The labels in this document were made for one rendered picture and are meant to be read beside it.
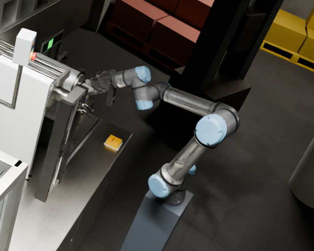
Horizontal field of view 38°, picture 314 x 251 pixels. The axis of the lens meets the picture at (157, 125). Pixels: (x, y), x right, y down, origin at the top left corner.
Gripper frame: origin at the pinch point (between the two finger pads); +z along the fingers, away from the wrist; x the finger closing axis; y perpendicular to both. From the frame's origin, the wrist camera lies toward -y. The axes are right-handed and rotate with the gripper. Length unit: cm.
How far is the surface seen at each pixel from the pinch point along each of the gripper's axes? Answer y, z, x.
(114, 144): -36.8, 4.2, -13.7
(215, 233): -162, -2, -85
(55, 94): 11.0, -4.8, 26.9
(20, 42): 40, -24, 58
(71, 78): 9.2, 0.7, 3.0
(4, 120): 7.4, 19.8, 34.1
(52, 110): 1.0, 7.8, 17.3
